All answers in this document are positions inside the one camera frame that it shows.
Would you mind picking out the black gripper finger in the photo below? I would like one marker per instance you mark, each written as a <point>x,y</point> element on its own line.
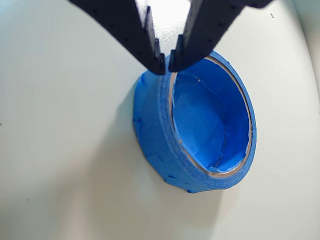
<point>130,35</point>
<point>207,30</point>

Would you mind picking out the blue tape roll bin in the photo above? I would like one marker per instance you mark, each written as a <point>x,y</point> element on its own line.
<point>155,125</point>

